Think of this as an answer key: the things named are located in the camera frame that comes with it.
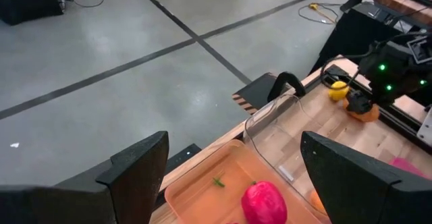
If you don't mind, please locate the black table clamp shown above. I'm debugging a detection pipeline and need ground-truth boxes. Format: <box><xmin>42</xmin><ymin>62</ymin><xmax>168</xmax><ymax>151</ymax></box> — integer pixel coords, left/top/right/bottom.
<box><xmin>267</xmin><ymin>71</ymin><xmax>307</xmax><ymax>103</ymax></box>

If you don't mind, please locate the clear plastic bin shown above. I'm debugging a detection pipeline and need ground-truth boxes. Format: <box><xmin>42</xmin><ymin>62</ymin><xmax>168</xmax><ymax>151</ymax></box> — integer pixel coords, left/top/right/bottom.
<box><xmin>242</xmin><ymin>94</ymin><xmax>333</xmax><ymax>218</ymax></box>

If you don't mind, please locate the yellow extension cable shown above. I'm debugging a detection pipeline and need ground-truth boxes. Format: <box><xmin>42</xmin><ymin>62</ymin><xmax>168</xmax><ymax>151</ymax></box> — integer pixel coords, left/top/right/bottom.
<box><xmin>298</xmin><ymin>1</ymin><xmax>340</xmax><ymax>26</ymax></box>

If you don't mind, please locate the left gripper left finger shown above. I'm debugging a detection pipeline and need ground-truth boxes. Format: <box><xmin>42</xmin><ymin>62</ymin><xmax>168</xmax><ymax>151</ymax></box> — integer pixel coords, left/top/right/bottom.
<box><xmin>0</xmin><ymin>131</ymin><xmax>169</xmax><ymax>224</ymax></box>

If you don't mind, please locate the black under-table bracket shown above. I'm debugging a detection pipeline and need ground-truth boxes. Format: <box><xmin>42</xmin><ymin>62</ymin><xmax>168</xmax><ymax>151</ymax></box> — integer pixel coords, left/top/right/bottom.
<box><xmin>165</xmin><ymin>143</ymin><xmax>203</xmax><ymax>176</ymax></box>

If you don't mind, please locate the orange plastic bin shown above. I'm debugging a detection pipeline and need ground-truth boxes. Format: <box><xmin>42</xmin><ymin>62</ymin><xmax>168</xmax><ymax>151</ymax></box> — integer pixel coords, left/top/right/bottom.
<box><xmin>164</xmin><ymin>139</ymin><xmax>323</xmax><ymax>224</ymax></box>

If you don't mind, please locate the small yellow lemon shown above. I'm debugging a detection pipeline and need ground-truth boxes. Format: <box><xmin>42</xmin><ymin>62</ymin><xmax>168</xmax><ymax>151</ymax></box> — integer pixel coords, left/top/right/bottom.
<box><xmin>329</xmin><ymin>80</ymin><xmax>350</xmax><ymax>103</ymax></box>

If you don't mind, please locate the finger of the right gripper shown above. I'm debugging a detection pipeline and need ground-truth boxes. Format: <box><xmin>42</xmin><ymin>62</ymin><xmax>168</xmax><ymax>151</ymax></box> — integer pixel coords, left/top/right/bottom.
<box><xmin>346</xmin><ymin>90</ymin><xmax>374</xmax><ymax>114</ymax></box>

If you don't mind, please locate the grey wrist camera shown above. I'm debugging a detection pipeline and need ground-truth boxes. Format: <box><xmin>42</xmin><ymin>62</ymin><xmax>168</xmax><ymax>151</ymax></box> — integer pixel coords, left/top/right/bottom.
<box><xmin>406</xmin><ymin>36</ymin><xmax>432</xmax><ymax>65</ymax></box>

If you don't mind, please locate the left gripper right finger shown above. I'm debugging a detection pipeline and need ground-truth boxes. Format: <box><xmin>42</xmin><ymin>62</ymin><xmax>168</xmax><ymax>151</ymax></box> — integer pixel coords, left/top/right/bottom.
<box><xmin>300</xmin><ymin>131</ymin><xmax>432</xmax><ymax>224</ymax></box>

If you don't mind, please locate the wooden neighbour table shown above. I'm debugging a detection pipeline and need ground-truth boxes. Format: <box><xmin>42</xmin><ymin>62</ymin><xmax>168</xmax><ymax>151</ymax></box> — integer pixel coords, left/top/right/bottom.
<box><xmin>373</xmin><ymin>0</ymin><xmax>432</xmax><ymax>28</ymax></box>

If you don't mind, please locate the orange fruit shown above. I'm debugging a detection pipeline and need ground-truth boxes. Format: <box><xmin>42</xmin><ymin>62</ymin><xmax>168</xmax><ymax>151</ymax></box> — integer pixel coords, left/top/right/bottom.
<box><xmin>342</xmin><ymin>97</ymin><xmax>381</xmax><ymax>123</ymax></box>

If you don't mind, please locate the white arm base bracket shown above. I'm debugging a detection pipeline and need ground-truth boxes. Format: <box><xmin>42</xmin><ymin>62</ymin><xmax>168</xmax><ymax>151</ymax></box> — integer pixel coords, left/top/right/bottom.
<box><xmin>416</xmin><ymin>105</ymin><xmax>432</xmax><ymax>147</ymax></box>

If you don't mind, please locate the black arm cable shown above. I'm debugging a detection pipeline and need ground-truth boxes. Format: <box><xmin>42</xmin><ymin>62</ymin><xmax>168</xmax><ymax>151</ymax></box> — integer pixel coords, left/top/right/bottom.
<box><xmin>319</xmin><ymin>50</ymin><xmax>377</xmax><ymax>90</ymax></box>

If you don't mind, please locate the pink plastic bin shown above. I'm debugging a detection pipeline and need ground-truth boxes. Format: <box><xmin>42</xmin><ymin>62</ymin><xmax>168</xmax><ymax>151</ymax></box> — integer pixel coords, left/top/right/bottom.
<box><xmin>387</xmin><ymin>157</ymin><xmax>431</xmax><ymax>180</ymax></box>

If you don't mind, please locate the black hazard-striped plate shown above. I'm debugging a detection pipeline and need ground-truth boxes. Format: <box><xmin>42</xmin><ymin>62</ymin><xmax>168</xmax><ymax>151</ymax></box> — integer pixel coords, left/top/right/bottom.
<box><xmin>232</xmin><ymin>72</ymin><xmax>291</xmax><ymax>115</ymax></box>

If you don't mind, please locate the black table base panel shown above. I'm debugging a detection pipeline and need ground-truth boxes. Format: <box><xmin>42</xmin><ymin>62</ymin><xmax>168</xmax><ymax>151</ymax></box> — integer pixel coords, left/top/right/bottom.
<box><xmin>308</xmin><ymin>1</ymin><xmax>406</xmax><ymax>75</ymax></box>

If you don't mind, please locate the black box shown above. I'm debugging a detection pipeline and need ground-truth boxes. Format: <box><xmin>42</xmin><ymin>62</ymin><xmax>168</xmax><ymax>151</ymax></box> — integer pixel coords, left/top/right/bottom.
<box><xmin>0</xmin><ymin>0</ymin><xmax>64</xmax><ymax>26</ymax></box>

